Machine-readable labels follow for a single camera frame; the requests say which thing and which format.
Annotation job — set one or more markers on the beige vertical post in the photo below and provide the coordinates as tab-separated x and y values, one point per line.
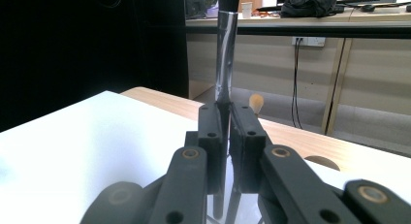
336	88

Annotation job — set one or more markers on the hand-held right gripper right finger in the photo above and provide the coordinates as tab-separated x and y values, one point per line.
247	153

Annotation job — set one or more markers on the white board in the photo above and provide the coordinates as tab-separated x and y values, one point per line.
97	146

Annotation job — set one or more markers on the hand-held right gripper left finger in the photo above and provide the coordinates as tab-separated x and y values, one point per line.
211	153

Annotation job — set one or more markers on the black bag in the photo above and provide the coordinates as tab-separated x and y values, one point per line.
308	4

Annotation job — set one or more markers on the black horizontal bar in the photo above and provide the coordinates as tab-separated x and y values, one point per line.
323	30

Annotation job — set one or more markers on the white paper cup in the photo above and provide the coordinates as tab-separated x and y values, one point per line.
246	10

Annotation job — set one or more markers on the black curtain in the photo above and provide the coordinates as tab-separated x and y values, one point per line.
80	46

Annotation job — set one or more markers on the black brush with silver ferrule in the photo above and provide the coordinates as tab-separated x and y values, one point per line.
226	56

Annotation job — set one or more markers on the wooden office desk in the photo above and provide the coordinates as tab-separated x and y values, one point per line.
371	16

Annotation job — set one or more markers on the orange-tipped makeup brush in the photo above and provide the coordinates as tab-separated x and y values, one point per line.
257	103

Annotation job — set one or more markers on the wooden table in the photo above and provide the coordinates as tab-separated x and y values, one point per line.
323	140

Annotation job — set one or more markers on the black office chair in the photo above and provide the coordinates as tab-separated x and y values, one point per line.
195	4

